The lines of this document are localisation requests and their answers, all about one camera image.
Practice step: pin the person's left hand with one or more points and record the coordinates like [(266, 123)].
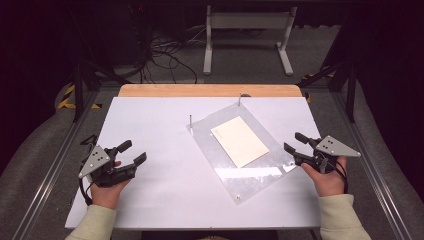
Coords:
[(106, 196)]

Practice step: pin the wooden table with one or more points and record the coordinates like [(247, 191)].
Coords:
[(206, 90)]

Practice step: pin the clear acrylic photo frame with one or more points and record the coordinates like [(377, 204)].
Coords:
[(248, 180)]

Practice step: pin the white board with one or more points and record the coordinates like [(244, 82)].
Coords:
[(160, 133)]

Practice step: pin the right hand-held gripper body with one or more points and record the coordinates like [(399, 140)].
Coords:
[(333, 148)]

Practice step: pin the photo card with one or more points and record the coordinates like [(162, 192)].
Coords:
[(240, 141)]

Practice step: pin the grey metal rail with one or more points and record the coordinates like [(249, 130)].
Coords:
[(373, 166), (55, 166)]

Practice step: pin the person's right hand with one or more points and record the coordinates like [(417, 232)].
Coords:
[(328, 183)]

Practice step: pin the yellow black floor tape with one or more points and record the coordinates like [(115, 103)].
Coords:
[(68, 105), (316, 74)]

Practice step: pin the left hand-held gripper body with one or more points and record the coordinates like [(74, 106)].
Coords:
[(100, 170)]

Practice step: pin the white metal stand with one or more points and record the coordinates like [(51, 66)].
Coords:
[(250, 20)]

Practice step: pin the black metal stand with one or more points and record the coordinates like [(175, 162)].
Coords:
[(79, 90), (350, 86)]

